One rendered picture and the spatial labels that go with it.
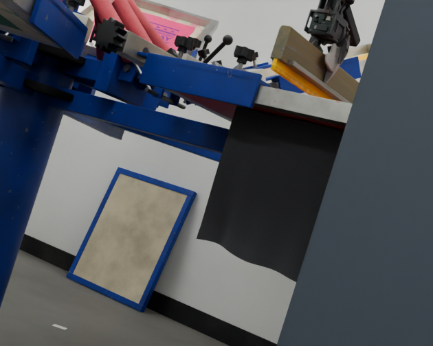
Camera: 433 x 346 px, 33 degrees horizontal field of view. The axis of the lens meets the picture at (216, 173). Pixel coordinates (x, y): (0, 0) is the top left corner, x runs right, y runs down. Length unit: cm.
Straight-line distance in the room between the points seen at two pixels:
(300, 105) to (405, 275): 57
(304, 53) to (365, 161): 74
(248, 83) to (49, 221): 366
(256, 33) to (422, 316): 356
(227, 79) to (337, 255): 66
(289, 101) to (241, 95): 10
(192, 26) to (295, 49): 198
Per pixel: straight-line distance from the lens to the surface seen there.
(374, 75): 94
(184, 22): 357
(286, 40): 157
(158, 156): 451
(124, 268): 435
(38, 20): 133
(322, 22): 171
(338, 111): 137
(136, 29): 216
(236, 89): 147
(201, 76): 153
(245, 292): 404
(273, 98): 143
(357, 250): 92
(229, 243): 151
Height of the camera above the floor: 76
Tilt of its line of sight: 2 degrees up
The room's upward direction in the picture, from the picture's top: 18 degrees clockwise
